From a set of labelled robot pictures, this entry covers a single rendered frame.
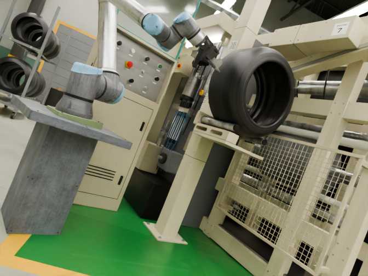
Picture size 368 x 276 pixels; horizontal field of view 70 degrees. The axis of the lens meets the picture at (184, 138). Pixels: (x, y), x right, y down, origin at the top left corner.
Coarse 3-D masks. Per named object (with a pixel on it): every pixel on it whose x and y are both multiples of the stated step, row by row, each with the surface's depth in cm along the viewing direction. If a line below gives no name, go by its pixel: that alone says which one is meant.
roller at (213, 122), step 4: (204, 120) 182; (208, 120) 178; (212, 120) 174; (216, 120) 172; (220, 120) 170; (212, 124) 174; (216, 124) 170; (220, 124) 167; (224, 124) 164; (228, 124) 161; (232, 124) 158; (236, 124) 157; (224, 128) 165; (228, 128) 161; (232, 128) 157; (236, 128) 157
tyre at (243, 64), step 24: (264, 48) 160; (216, 72) 166; (240, 72) 152; (264, 72) 193; (288, 72) 169; (216, 96) 164; (240, 96) 153; (264, 96) 199; (288, 96) 176; (240, 120) 159; (264, 120) 193
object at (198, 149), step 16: (256, 0) 192; (240, 16) 201; (256, 16) 195; (240, 32) 195; (256, 32) 198; (240, 48) 193; (208, 112) 194; (192, 144) 197; (208, 144) 196; (192, 160) 191; (176, 176) 200; (192, 176) 194; (176, 192) 193; (192, 192) 197; (176, 208) 193; (160, 224) 196; (176, 224) 196
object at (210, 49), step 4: (204, 40) 140; (208, 40) 141; (200, 44) 140; (204, 44) 142; (208, 44) 142; (212, 44) 142; (204, 48) 143; (208, 48) 144; (212, 48) 142; (216, 48) 143; (204, 52) 144; (208, 52) 143; (212, 52) 144; (216, 52) 144; (204, 56) 144; (208, 56) 144; (212, 56) 145
